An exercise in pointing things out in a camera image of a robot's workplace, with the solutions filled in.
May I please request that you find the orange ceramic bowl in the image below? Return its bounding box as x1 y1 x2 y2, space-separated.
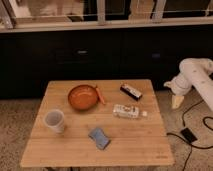
68 85 98 110

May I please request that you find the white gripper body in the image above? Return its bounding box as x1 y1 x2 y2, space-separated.
164 74 192 96

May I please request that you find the white plastic cup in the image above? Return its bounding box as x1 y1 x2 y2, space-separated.
43 109 65 133

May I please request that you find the wooden table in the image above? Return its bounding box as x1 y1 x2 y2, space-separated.
21 79 174 167

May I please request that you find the blue sponge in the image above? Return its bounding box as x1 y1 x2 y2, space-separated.
88 127 110 150

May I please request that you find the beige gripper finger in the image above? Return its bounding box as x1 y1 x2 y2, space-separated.
172 95 184 109

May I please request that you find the clear plastic bottle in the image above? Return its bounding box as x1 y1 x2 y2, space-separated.
113 104 148 119

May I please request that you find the dark cabinet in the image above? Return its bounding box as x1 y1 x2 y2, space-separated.
0 25 213 99

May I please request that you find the black power adapter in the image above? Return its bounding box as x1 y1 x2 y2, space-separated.
181 128 197 143

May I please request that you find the orange carrot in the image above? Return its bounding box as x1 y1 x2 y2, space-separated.
95 86 106 105

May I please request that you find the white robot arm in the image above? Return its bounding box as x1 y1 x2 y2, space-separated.
164 58 213 111

